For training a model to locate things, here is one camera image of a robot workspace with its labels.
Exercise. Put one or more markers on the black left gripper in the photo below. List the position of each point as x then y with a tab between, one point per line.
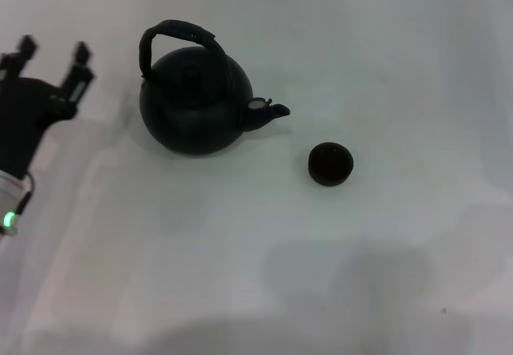
24	122

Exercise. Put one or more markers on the small dark teacup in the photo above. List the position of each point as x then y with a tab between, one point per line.
331	164

